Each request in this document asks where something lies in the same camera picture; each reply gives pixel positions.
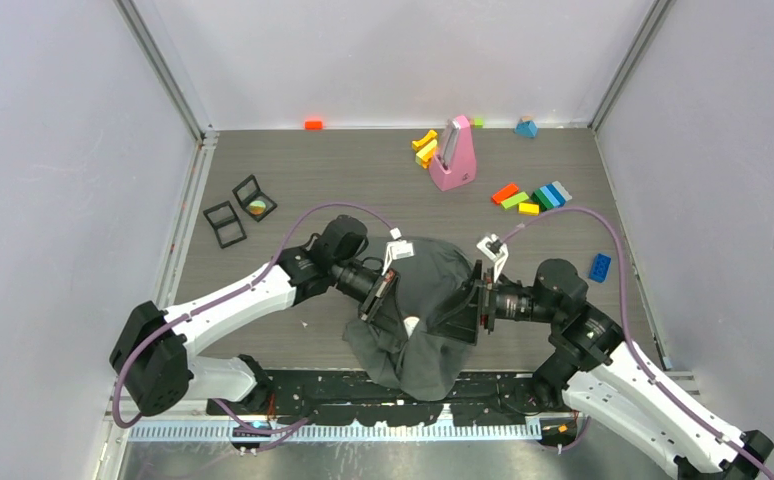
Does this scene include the red block by wall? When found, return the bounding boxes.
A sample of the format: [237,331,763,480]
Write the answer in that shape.
[304,119,324,130]

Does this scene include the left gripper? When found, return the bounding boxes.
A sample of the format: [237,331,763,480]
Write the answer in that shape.
[331,258,408,341]

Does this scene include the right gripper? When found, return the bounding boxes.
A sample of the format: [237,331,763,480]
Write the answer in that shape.
[428,260,559,343]

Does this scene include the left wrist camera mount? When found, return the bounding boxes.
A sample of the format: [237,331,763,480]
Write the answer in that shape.
[382,227,415,275]

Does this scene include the black brooch box near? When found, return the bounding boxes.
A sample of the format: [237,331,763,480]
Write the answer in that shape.
[202,201,248,249]

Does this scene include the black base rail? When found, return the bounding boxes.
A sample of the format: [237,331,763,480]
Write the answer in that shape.
[105,368,706,445]

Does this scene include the orange long block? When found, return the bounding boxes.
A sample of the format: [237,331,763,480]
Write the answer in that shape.
[490,183,520,205]

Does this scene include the blue flat brick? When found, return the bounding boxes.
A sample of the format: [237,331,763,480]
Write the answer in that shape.
[588,253,612,283]

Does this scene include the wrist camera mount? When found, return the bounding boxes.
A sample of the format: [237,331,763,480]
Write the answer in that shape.
[382,227,415,275]
[476,233,509,282]

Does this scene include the black brooch box far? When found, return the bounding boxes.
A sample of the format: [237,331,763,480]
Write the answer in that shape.
[232,175,278,222]

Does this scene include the small yellow block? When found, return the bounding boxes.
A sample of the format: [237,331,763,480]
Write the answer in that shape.
[518,202,541,216]

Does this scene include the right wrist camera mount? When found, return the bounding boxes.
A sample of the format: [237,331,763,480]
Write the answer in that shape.
[476,233,509,282]

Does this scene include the stacked blue green bricks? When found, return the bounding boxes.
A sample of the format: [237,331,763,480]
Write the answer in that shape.
[530,181,572,213]

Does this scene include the grey t-shirt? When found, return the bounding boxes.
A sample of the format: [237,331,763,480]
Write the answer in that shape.
[342,237,473,401]

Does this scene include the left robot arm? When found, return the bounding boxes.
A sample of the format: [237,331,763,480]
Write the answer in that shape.
[109,215,415,418]

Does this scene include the pink metronome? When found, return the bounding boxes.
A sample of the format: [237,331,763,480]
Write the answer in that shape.
[428,115,477,192]

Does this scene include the black brooch box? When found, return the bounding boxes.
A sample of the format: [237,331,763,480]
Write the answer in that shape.
[202,201,248,249]
[232,175,278,222]

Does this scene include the blue triangular block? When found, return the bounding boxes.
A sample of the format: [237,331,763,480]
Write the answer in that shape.
[514,116,539,138]

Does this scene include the yellow curved blocks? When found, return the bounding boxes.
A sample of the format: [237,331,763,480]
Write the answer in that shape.
[411,130,438,169]

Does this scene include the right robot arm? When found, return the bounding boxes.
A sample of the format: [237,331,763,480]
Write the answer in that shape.
[430,259,774,479]

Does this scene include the lime green block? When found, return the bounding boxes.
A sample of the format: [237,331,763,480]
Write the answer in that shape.
[500,191,530,210]

